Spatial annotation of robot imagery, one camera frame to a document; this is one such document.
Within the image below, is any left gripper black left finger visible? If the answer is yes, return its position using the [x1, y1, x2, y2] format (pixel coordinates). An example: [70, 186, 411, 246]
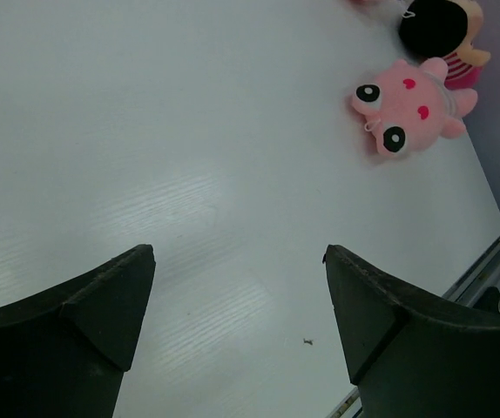
[0, 244, 155, 417]

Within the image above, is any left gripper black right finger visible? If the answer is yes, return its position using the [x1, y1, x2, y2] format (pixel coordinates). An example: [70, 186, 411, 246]
[321, 243, 500, 418]

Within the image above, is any doll plush edge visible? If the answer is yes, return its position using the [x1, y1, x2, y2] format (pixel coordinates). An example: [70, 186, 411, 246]
[398, 0, 490, 90]

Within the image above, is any pink axolotl plush front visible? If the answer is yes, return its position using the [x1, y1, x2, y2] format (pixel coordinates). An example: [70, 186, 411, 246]
[350, 57, 478, 158]

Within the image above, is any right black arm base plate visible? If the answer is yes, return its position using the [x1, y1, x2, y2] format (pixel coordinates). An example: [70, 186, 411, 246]
[473, 287, 500, 314]

